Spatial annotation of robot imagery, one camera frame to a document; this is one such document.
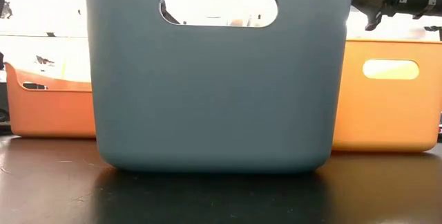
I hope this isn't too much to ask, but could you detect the orange plastic bin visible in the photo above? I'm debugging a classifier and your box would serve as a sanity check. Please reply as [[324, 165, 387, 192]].
[[4, 62, 97, 139]]

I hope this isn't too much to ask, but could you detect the blue-grey plastic bin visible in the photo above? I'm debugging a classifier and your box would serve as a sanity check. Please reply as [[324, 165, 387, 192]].
[[81, 0, 356, 174]]

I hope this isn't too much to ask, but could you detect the yellow plastic bin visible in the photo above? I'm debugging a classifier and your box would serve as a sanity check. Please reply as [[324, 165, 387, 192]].
[[331, 39, 442, 153]]

